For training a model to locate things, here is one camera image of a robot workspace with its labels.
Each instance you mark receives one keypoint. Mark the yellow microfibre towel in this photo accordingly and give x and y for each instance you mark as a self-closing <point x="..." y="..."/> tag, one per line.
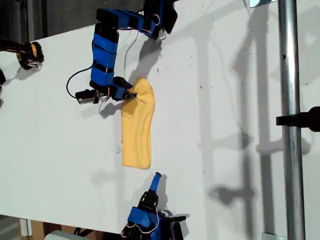
<point x="137" y="130"/>

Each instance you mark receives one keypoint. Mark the white container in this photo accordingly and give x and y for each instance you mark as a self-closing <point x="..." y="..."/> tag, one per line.
<point x="60" y="236"/>

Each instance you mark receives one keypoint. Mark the black yellow table clamp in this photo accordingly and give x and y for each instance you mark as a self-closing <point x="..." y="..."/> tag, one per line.
<point x="30" y="55"/>

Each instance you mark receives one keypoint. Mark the brown cardboard box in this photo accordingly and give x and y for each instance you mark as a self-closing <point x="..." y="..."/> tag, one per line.
<point x="37" y="228"/>

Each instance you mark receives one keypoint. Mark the black object at table edge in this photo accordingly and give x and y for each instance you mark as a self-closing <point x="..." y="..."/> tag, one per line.
<point x="2" y="77"/>

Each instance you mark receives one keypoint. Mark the white table leg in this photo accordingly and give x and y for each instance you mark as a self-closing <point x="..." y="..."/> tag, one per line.
<point x="25" y="227"/>

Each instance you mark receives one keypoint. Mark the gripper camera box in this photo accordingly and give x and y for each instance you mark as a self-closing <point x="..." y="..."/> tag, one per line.
<point x="86" y="97"/>
<point x="176" y="228"/>

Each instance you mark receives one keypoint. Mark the black post clamp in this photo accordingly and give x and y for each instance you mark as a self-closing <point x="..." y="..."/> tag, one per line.
<point x="300" y="120"/>

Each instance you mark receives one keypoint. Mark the steel post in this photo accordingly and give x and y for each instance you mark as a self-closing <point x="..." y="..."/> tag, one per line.
<point x="291" y="100"/>

